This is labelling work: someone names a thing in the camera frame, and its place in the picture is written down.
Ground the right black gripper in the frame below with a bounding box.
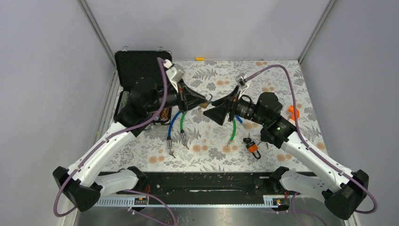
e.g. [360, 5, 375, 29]
[203, 85, 269, 126]

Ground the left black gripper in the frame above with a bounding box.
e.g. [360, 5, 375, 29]
[147, 78, 207, 114]

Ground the small brass padlock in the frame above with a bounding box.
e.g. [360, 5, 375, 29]
[199, 94, 213, 109]

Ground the green cable lock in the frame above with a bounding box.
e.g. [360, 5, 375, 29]
[180, 113, 237, 146]

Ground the blue cable lock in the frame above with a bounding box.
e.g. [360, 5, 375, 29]
[167, 111, 247, 159]

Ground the orange black padlock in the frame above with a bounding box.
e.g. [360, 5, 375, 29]
[244, 139, 261, 160]

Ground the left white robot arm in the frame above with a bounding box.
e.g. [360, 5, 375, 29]
[53, 77, 207, 212]

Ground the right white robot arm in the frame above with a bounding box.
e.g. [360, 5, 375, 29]
[203, 89, 369, 220]

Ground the floral table mat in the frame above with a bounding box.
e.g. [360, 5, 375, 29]
[104, 60, 326, 172]

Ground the black poker chip case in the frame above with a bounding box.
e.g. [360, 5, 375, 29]
[114, 50, 172, 119]

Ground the orange white blue toy block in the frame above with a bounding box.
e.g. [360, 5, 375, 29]
[287, 105, 300, 124]

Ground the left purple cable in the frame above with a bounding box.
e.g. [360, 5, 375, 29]
[53, 57, 170, 218]

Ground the purple cable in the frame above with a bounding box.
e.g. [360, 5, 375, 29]
[244, 65, 378, 215]
[53, 57, 170, 218]

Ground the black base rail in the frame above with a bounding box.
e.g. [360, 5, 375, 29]
[101, 170, 315, 207]

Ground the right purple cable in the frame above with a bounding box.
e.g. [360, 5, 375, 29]
[244, 65, 378, 215]

